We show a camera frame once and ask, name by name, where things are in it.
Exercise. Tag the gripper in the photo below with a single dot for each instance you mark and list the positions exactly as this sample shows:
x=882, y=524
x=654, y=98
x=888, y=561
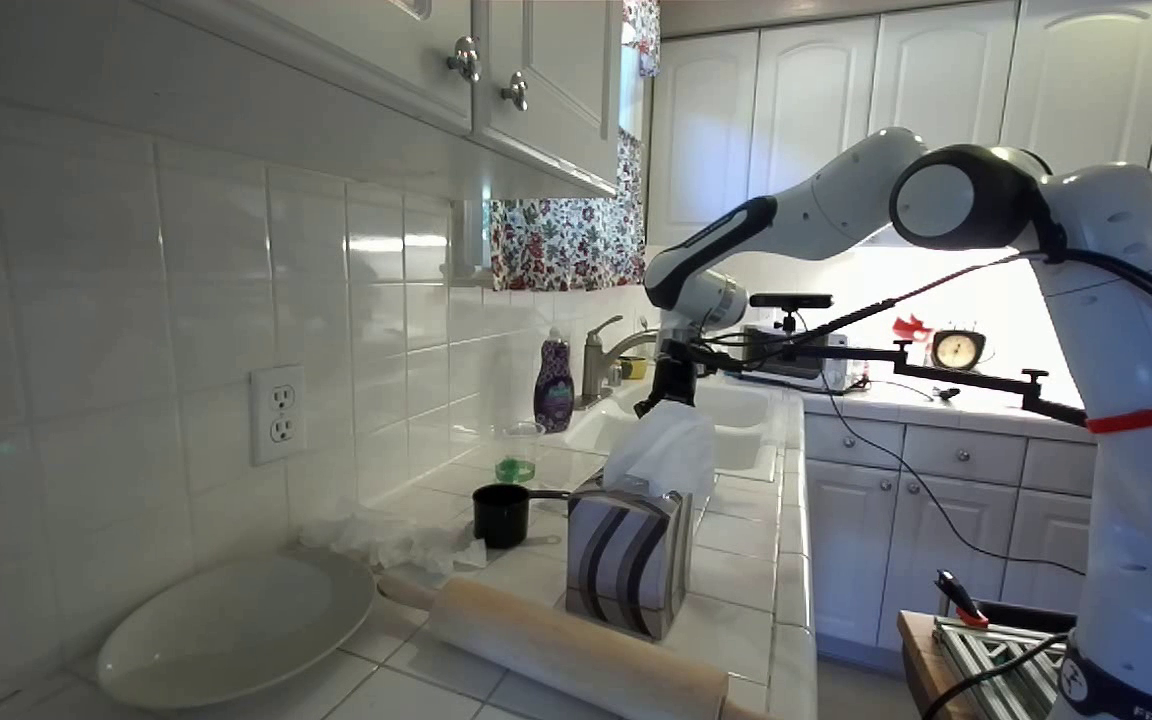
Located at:
x=672, y=380

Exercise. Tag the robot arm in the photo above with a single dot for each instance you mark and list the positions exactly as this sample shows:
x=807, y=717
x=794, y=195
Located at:
x=1126, y=300

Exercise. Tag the yellow cup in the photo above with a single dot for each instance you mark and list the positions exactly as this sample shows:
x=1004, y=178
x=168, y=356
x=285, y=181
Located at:
x=633, y=367

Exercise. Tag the white sink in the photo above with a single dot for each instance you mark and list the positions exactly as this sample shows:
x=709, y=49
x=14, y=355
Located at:
x=736, y=420

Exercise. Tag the silver tap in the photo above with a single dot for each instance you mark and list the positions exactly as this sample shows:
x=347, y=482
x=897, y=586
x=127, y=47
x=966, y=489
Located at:
x=594, y=365

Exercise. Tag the purple dish soap bottle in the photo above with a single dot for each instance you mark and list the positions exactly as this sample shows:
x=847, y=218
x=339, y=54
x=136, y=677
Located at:
x=554, y=385

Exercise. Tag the silver toaster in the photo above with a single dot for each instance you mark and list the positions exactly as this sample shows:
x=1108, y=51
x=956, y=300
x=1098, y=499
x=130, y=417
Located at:
x=816, y=368

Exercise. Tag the striped tissue box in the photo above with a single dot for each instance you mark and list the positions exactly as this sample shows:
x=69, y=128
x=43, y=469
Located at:
x=631, y=540

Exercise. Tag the floral curtain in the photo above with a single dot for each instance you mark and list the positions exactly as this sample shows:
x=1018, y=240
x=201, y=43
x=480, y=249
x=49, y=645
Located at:
x=566, y=245

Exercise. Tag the clear cup with green liquid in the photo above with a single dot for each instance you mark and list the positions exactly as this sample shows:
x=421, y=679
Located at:
x=516, y=455

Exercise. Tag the black measuring cup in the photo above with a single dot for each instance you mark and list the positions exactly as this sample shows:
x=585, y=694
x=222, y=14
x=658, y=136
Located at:
x=502, y=514

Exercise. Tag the red object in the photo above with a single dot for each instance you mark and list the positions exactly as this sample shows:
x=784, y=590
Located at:
x=911, y=329

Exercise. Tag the wooden rolling pin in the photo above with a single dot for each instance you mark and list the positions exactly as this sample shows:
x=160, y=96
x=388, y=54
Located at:
x=576, y=650

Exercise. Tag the round table clock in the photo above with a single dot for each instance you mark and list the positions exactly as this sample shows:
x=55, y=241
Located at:
x=958, y=349

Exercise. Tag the white base cabinets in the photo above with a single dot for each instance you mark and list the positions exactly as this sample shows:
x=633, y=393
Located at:
x=936, y=530

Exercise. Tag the white cabinet door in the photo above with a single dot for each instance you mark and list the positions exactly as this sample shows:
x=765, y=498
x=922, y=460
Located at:
x=561, y=80
x=376, y=40

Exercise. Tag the crumpled clear plastic wrap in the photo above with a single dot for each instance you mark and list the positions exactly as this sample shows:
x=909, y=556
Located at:
x=391, y=540

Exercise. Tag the silver cabinet knob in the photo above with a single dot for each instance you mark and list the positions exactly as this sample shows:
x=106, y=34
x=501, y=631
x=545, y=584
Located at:
x=464, y=58
x=515, y=91

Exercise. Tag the floral curtain valance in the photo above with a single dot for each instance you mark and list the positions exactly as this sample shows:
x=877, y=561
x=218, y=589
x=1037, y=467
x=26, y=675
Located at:
x=643, y=30

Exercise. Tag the row of white upper cabinets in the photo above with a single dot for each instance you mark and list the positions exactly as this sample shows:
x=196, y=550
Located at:
x=946, y=70

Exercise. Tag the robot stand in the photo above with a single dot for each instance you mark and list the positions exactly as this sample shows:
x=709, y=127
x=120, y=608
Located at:
x=976, y=665

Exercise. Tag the white oval plate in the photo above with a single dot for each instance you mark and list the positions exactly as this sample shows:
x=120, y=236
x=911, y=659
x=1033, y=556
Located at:
x=236, y=625

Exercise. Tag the camera on mount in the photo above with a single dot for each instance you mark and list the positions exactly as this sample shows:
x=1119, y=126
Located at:
x=791, y=300

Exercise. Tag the white wall socket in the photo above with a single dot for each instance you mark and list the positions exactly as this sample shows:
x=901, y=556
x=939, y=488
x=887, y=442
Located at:
x=278, y=413

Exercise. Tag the white wall cabinet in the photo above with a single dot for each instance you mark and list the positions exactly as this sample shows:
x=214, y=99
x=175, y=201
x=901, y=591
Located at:
x=386, y=60

